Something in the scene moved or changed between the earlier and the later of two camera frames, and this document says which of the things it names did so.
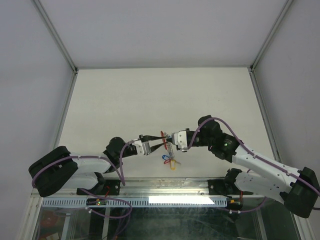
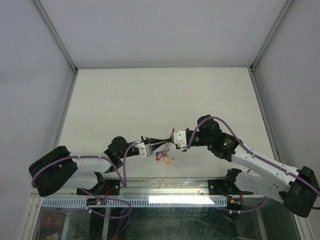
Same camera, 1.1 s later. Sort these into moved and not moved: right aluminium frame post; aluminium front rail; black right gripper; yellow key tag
Moved: yellow key tag
Not moved: right aluminium frame post; black right gripper; aluminium front rail
